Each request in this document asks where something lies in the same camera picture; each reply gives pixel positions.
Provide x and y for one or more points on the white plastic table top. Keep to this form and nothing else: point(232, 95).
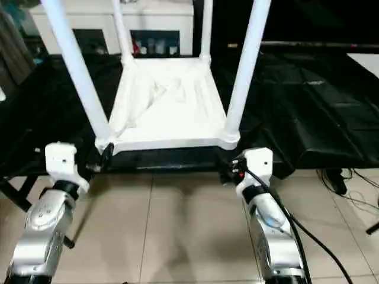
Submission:
point(165, 103)

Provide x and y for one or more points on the white plastic table leg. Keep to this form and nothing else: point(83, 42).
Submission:
point(205, 29)
point(245, 74)
point(74, 74)
point(122, 29)

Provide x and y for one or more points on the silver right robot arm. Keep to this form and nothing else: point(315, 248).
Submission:
point(266, 225)

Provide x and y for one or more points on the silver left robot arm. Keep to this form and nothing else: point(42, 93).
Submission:
point(44, 222)

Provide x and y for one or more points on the black table mat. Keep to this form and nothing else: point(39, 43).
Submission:
point(311, 103)

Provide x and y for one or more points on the small gold label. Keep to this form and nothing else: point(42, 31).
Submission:
point(232, 45)

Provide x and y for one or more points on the grey window curtain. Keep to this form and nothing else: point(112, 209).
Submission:
point(12, 44)

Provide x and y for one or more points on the dark metal rod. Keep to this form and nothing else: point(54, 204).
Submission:
point(311, 45)

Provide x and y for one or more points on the white glass-door cabinet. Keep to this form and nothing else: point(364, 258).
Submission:
point(163, 14)

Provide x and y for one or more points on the black stand base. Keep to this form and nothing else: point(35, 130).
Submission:
point(373, 228)

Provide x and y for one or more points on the black backdrop cloth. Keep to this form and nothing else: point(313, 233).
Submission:
point(311, 20)

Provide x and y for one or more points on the white flat board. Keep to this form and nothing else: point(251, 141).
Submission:
point(367, 60)

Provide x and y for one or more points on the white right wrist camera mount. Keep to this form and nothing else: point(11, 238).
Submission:
point(257, 162)

